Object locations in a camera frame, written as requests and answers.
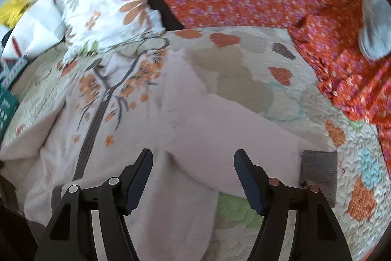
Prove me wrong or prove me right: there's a grey cloth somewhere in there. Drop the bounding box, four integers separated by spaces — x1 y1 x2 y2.
357 0 391 61

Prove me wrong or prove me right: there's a white floral pillow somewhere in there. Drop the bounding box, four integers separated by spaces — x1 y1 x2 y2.
60 0 168 57

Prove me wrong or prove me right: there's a heart-patterned quilted bedspread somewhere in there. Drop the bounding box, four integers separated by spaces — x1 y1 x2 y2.
0 27 391 261

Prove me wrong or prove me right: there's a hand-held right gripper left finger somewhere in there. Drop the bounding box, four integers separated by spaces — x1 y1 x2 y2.
33 149 153 261

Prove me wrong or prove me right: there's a white cloth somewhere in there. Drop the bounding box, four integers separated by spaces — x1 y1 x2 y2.
0 0 67 60

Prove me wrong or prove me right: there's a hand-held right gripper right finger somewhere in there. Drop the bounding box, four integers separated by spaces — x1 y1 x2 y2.
234 149 356 261

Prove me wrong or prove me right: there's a yellow cloth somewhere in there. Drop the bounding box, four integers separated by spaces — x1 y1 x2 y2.
0 0 35 27

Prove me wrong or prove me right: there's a pale pink tree-print sweater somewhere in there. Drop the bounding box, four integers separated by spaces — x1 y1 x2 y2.
0 50 338 261

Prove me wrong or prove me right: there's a teal box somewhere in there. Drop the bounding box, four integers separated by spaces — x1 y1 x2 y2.
0 57 30 140

